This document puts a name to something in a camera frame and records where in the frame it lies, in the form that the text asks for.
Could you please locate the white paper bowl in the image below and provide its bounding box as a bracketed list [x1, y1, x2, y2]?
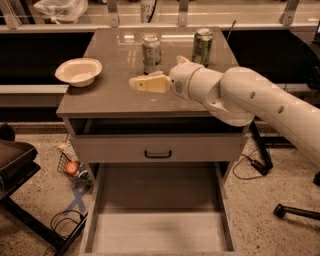
[55, 58, 102, 88]

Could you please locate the black wire basket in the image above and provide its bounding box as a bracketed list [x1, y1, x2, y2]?
[57, 154, 91, 184]

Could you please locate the orange round fruit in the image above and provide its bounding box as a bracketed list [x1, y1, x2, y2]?
[65, 161, 79, 176]

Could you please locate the black drawer handle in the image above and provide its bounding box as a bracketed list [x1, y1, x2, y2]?
[144, 150, 172, 159]

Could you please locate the black office chair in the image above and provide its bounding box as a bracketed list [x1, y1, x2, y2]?
[0, 123, 87, 256]

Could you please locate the black floor cable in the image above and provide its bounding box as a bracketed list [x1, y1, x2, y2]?
[43, 209, 87, 256]

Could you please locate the silver green 7up can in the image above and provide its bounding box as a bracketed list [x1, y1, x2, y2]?
[142, 34, 162, 74]

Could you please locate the black power adapter cable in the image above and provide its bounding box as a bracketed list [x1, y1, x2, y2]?
[231, 146, 274, 181]

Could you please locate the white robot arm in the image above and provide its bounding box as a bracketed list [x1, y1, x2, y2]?
[129, 56, 320, 165]

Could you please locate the dark green soda can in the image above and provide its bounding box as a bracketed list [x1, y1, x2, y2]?
[192, 28, 213, 67]

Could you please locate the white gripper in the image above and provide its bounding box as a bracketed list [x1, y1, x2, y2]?
[129, 55, 203, 99]

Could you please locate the black chair leg caster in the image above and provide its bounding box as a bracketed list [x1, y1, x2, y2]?
[273, 204, 320, 220]

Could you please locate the open grey middle drawer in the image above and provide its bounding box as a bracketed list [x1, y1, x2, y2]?
[79, 163, 238, 256]

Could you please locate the grey drawer cabinet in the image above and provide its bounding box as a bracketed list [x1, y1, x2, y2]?
[55, 26, 262, 256]

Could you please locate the clear plastic bag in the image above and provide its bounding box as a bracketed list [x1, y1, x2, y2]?
[33, 0, 88, 24]

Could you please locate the metal railing frame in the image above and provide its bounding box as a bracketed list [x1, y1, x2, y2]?
[0, 0, 320, 32]

